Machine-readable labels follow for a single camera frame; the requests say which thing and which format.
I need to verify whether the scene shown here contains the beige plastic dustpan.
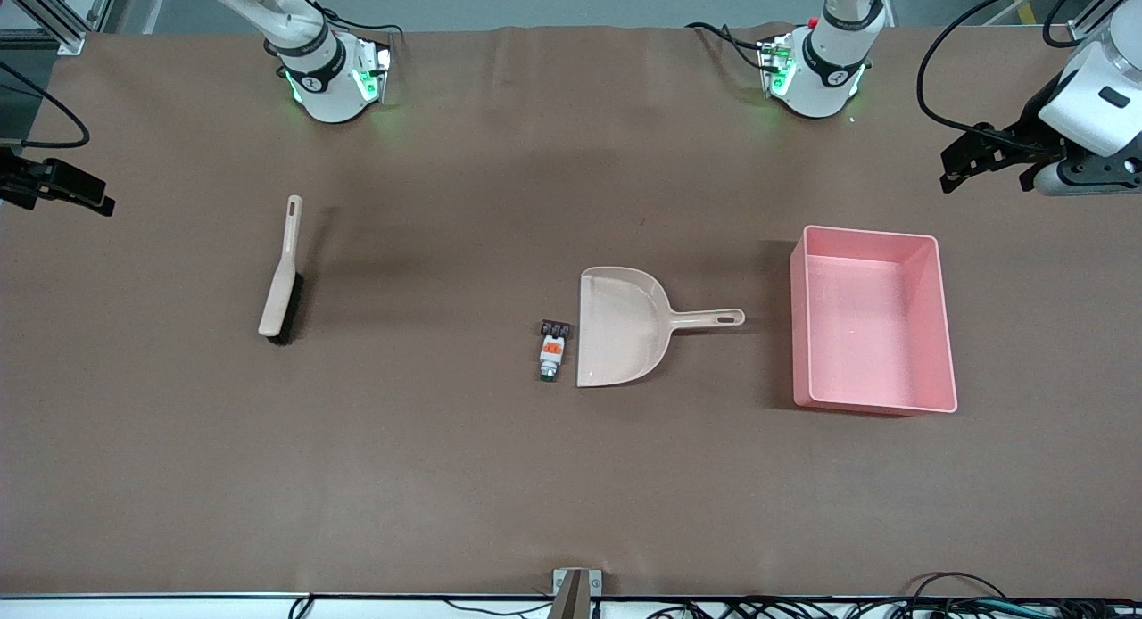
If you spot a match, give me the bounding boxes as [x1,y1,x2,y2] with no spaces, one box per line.
[575,267,746,389]

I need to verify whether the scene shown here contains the small toy block object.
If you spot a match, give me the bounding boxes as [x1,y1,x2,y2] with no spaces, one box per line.
[538,336,568,384]

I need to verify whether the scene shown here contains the pink plastic bin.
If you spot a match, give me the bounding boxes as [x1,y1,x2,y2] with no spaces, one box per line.
[790,225,959,417]

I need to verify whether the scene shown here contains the brown table mat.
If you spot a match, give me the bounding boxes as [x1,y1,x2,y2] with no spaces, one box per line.
[0,23,1142,598]

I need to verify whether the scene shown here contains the aluminium frame profile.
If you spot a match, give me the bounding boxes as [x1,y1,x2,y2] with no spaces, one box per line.
[1066,0,1132,47]
[0,0,121,56]

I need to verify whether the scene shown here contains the black left base cable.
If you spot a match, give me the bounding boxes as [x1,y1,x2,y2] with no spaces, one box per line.
[685,21,777,71]

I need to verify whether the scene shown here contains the black base cable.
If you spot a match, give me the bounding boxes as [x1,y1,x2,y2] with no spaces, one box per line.
[321,8,404,45]
[685,21,777,71]

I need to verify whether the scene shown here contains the black right base cable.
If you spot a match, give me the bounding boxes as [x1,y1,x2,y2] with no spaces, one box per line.
[321,8,404,45]

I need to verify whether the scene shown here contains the black cable loop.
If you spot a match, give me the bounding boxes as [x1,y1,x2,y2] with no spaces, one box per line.
[906,572,1009,602]

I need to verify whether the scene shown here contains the tangled black cables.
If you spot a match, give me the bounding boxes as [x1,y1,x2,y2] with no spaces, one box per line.
[642,597,902,619]

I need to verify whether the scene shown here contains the metal bracket with brown post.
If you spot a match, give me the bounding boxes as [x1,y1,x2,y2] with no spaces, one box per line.
[549,568,603,619]

